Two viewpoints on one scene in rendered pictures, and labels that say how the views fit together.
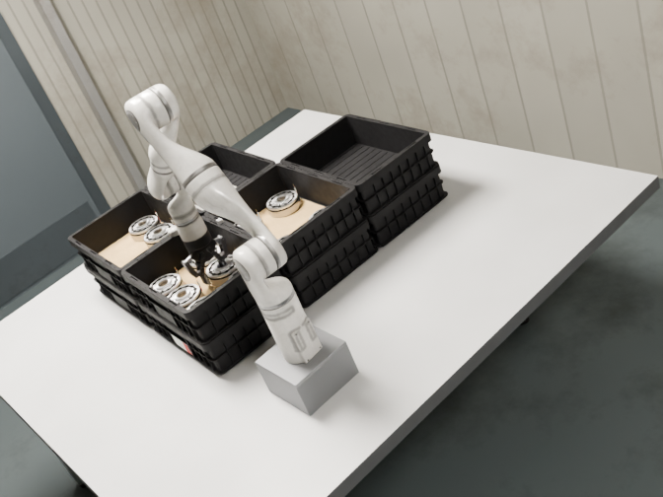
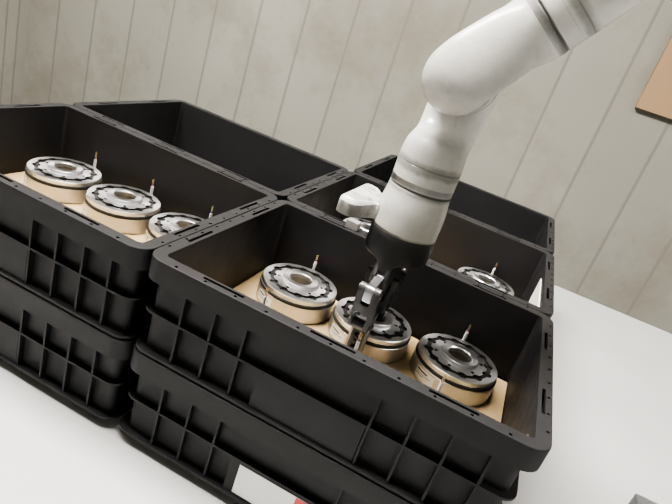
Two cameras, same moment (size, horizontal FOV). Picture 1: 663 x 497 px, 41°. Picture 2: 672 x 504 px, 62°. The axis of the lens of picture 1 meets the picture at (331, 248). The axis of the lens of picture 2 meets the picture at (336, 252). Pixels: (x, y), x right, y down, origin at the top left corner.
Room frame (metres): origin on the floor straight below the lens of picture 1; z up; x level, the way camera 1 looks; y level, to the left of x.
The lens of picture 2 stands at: (1.77, 0.82, 1.19)
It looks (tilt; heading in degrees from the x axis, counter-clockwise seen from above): 22 degrees down; 312
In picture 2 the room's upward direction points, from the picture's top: 19 degrees clockwise
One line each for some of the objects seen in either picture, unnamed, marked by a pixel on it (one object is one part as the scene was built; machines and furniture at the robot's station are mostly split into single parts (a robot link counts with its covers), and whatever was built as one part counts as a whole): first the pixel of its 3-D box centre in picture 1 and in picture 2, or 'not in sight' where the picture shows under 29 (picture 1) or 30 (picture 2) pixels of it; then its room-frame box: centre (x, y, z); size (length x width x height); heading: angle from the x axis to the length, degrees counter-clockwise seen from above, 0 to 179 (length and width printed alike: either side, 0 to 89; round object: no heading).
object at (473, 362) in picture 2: not in sight; (459, 356); (2.04, 0.25, 0.86); 0.05 x 0.05 x 0.01
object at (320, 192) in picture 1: (284, 218); (418, 263); (2.24, 0.09, 0.87); 0.40 x 0.30 x 0.11; 28
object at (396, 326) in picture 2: (222, 266); (373, 319); (2.14, 0.30, 0.86); 0.10 x 0.10 x 0.01
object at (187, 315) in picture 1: (195, 263); (374, 299); (2.11, 0.36, 0.92); 0.40 x 0.30 x 0.02; 28
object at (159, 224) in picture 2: not in sight; (186, 229); (2.39, 0.43, 0.86); 0.10 x 0.10 x 0.01
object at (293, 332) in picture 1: (288, 324); not in sight; (1.71, 0.16, 0.89); 0.09 x 0.09 x 0.17; 37
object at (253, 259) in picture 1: (263, 272); not in sight; (1.71, 0.16, 1.05); 0.09 x 0.09 x 0.17; 25
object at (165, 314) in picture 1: (203, 278); (360, 336); (2.11, 0.36, 0.87); 0.40 x 0.30 x 0.11; 28
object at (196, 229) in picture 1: (186, 223); (398, 197); (2.14, 0.34, 1.03); 0.11 x 0.09 x 0.06; 27
